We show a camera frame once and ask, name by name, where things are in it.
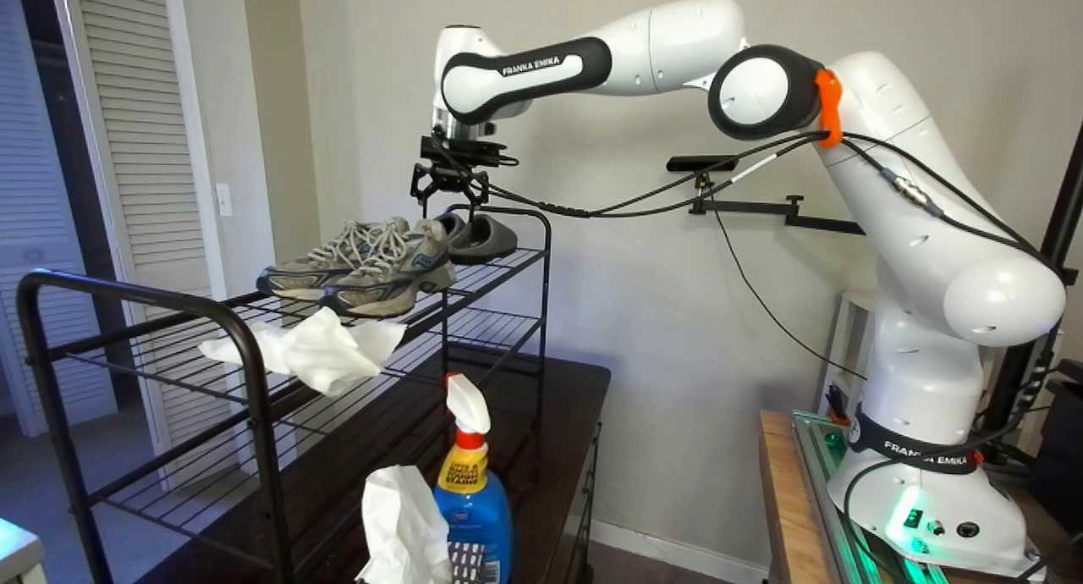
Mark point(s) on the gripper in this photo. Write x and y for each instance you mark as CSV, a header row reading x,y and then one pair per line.
x,y
451,172

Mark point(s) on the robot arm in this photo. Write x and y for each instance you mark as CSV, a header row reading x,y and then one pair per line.
x,y
922,228

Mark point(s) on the grey house slipper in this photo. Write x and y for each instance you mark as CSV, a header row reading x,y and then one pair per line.
x,y
484,239
448,225

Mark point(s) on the grey running sneaker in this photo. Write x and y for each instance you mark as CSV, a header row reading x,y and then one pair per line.
x,y
398,271
317,267

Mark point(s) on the white crumpled cloth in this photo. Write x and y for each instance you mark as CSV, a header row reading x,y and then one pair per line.
x,y
326,351

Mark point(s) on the black metal shoe rack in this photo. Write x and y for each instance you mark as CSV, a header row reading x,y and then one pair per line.
x,y
254,355

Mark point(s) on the white louvered door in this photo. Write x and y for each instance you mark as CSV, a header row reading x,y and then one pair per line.
x,y
144,144
34,228

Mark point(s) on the blue spray bottle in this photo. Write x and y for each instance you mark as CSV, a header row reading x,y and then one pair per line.
x,y
474,508

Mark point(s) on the white crumpled paper towel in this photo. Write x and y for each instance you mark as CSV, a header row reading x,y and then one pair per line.
x,y
402,525

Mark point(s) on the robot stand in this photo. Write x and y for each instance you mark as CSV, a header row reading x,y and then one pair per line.
x,y
787,499

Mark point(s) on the white furniture corner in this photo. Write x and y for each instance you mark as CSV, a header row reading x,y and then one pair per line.
x,y
19,554

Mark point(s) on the black stand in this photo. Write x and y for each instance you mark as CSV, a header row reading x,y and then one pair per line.
x,y
1058,228

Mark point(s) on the black box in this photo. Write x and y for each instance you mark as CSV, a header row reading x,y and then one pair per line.
x,y
1062,449

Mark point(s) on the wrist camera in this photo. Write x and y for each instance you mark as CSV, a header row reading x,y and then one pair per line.
x,y
464,150

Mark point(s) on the white light switch plate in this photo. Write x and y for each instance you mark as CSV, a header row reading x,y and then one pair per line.
x,y
223,200

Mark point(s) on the camera on mount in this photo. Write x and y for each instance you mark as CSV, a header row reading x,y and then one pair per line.
x,y
702,163

